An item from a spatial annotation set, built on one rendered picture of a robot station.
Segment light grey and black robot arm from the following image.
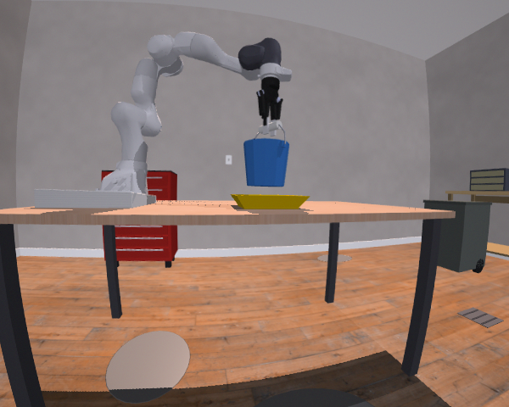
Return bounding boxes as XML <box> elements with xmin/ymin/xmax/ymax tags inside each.
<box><xmin>95</xmin><ymin>32</ymin><xmax>292</xmax><ymax>194</ymax></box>

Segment yellow shallow tray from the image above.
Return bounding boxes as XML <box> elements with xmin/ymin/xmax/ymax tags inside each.
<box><xmin>231</xmin><ymin>194</ymin><xmax>310</xmax><ymax>209</ymax></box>

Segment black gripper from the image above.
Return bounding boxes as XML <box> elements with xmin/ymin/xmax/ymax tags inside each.
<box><xmin>256</xmin><ymin>76</ymin><xmax>283</xmax><ymax>135</ymax></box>

